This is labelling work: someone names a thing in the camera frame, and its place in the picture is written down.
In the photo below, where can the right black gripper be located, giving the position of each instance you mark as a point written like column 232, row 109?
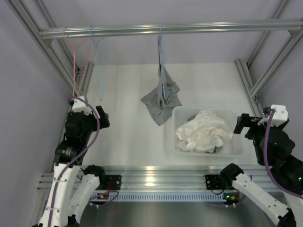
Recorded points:
column 244, row 120

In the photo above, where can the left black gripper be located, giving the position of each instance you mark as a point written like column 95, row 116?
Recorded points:
column 103, row 120

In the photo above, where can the white tank top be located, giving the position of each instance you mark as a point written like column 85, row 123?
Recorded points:
column 180, row 133

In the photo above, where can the blue wire hanger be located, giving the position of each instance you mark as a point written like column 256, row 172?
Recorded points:
column 161, row 66
column 100, row 61

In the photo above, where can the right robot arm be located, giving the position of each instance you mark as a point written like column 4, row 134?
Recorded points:
column 273, row 149

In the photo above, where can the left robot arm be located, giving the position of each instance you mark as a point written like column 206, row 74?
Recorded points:
column 65, row 206

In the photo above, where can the dark grey tank top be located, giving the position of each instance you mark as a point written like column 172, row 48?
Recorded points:
column 160, row 110

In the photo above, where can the white plastic basket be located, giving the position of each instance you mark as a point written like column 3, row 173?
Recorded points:
column 233, row 148

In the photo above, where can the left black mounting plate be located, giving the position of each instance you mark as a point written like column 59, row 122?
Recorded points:
column 113, row 182

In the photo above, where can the black mounting plate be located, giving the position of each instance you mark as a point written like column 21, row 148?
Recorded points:
column 214, row 182
column 113, row 182

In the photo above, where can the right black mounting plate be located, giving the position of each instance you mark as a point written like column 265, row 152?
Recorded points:
column 214, row 182

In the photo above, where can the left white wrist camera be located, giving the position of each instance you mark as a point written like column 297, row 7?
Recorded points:
column 79, row 107

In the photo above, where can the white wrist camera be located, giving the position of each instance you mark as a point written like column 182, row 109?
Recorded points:
column 280, row 115
column 79, row 107

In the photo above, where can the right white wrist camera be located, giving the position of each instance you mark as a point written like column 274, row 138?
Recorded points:
column 280, row 115

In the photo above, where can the aluminium frame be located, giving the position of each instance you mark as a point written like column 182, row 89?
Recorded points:
column 211, row 69

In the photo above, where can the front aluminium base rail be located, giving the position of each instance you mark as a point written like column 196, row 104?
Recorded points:
column 169, row 178

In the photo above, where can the white slotted cable duct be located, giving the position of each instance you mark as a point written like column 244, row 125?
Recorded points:
column 164, row 197

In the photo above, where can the aluminium hanging rail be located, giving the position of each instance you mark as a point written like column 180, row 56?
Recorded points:
column 184, row 28

